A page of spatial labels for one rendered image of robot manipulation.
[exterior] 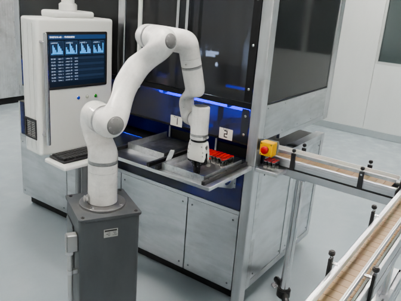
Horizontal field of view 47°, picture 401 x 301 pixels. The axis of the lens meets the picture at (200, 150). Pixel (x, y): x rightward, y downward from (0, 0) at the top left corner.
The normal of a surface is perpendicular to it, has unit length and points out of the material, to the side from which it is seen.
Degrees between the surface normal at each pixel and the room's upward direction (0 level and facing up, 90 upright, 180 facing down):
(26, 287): 0
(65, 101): 90
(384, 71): 90
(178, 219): 90
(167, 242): 90
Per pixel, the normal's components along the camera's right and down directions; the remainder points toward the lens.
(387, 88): -0.58, 0.22
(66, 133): 0.75, 0.25
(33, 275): 0.07, -0.95
